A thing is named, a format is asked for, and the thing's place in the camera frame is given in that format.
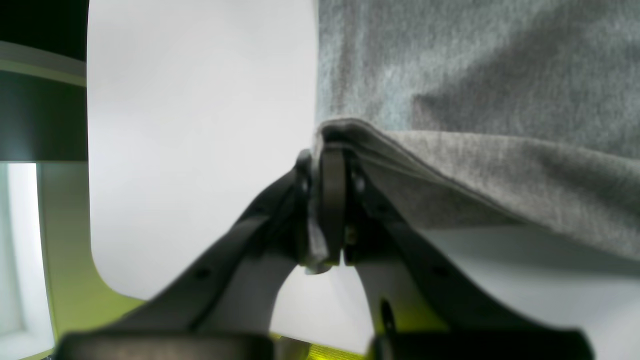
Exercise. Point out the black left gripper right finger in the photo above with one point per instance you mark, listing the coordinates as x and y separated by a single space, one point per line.
422 305

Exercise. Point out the grey T-shirt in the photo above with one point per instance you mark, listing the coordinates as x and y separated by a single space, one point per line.
483 113

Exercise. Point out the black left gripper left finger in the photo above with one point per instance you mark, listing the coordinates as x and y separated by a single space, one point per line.
221 306

